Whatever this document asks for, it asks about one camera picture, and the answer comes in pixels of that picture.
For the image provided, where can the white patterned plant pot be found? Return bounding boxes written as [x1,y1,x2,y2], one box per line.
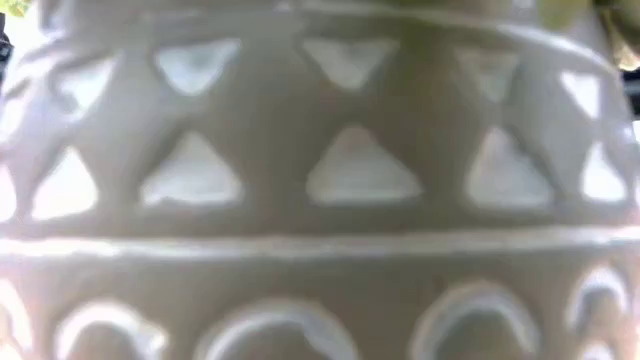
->
[0,0,640,360]

